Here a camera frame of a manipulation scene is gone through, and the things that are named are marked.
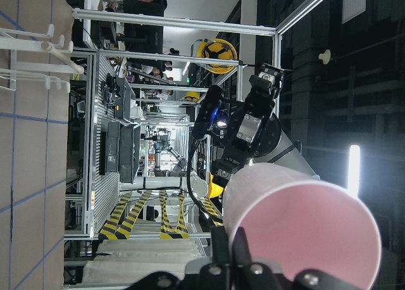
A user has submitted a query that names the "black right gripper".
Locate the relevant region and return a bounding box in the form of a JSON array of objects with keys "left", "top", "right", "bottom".
[{"left": 212, "top": 63, "right": 284, "bottom": 186}]

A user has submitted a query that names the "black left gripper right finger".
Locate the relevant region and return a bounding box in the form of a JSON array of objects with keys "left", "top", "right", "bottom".
[{"left": 232, "top": 227, "right": 252, "bottom": 267}]

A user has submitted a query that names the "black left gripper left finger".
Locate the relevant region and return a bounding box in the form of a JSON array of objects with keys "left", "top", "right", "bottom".
[{"left": 211, "top": 226, "right": 231, "bottom": 266}]

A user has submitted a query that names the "pink plastic ikea cup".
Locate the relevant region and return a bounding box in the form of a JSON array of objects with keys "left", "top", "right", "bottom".
[{"left": 223, "top": 163, "right": 382, "bottom": 289}]

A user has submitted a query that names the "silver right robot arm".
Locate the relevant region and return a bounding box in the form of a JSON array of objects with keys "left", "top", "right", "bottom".
[{"left": 211, "top": 63, "right": 317, "bottom": 187}]

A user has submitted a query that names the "wooden rack peg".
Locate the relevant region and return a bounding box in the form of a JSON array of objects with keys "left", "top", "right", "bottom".
[{"left": 41, "top": 42, "right": 84, "bottom": 74}]

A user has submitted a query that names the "small yellow hard hat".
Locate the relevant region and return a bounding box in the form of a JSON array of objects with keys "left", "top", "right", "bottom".
[{"left": 183, "top": 91, "right": 200, "bottom": 102}]

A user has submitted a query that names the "bright led light bar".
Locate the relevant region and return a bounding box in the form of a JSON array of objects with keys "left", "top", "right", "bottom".
[{"left": 347, "top": 144, "right": 361, "bottom": 198}]

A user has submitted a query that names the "black monitor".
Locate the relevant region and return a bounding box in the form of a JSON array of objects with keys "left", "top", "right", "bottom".
[{"left": 123, "top": 0, "right": 164, "bottom": 54}]

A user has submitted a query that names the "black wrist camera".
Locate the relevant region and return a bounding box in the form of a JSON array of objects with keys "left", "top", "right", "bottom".
[{"left": 192, "top": 85, "right": 223, "bottom": 140}]

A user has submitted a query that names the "black camera cable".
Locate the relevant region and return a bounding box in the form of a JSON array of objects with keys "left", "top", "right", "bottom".
[{"left": 185, "top": 134, "right": 224, "bottom": 224}]

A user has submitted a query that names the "aluminium frame cell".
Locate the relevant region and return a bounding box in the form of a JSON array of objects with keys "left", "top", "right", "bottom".
[{"left": 63, "top": 0, "right": 341, "bottom": 240}]

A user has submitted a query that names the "white wire dish rack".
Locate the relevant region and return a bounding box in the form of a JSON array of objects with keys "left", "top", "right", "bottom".
[{"left": 0, "top": 23, "right": 85, "bottom": 96}]

